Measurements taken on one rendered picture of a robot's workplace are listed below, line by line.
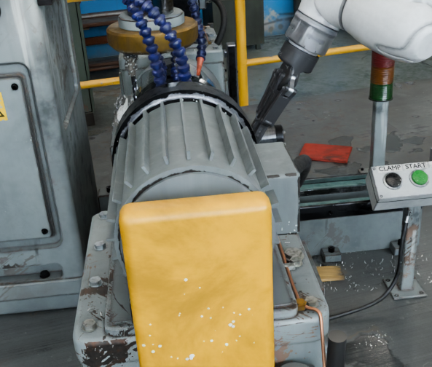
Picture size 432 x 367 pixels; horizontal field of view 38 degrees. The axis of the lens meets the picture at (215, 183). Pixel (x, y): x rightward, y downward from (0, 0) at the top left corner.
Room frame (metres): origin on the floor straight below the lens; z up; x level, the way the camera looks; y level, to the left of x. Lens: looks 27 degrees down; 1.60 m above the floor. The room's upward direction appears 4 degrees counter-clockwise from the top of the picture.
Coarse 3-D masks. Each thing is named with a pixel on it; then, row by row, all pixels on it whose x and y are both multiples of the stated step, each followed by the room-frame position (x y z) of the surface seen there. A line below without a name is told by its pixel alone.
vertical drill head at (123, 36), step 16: (160, 0) 1.21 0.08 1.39; (128, 16) 1.23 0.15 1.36; (144, 16) 1.21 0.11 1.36; (176, 16) 1.22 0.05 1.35; (112, 32) 1.20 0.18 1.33; (128, 32) 1.19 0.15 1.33; (192, 32) 1.21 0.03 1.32; (128, 48) 1.17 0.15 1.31; (144, 48) 1.16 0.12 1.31; (160, 48) 1.16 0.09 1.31; (128, 64) 1.20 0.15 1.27; (176, 64) 1.21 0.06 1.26
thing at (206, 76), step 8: (168, 64) 1.57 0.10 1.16; (192, 64) 1.58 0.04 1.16; (144, 72) 1.60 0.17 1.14; (168, 72) 1.50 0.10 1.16; (192, 72) 1.51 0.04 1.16; (200, 72) 1.54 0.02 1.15; (208, 72) 1.59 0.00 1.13; (136, 80) 1.62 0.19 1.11; (144, 80) 1.53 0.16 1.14; (152, 80) 1.48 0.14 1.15; (168, 80) 1.46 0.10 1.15; (192, 80) 1.47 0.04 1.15; (200, 80) 1.47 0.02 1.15; (208, 80) 1.50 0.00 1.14; (216, 80) 1.61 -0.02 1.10; (144, 88) 1.47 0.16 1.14; (152, 88) 1.46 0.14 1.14; (216, 88) 1.49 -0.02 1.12; (136, 96) 1.47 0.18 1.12
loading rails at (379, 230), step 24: (312, 192) 1.30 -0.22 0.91; (336, 192) 1.31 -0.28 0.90; (360, 192) 1.31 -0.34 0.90; (312, 216) 1.20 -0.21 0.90; (336, 216) 1.21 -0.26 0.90; (360, 216) 1.21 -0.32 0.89; (384, 216) 1.21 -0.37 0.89; (312, 240) 1.20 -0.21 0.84; (336, 240) 1.21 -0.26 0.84; (360, 240) 1.21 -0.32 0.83; (384, 240) 1.21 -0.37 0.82
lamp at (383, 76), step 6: (372, 66) 1.58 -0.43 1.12; (372, 72) 1.58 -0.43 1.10; (378, 72) 1.57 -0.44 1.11; (384, 72) 1.56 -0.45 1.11; (390, 72) 1.56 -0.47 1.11; (372, 78) 1.58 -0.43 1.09; (378, 78) 1.57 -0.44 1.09; (384, 78) 1.56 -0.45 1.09; (390, 78) 1.57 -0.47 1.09; (378, 84) 1.57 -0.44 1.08; (384, 84) 1.56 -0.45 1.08
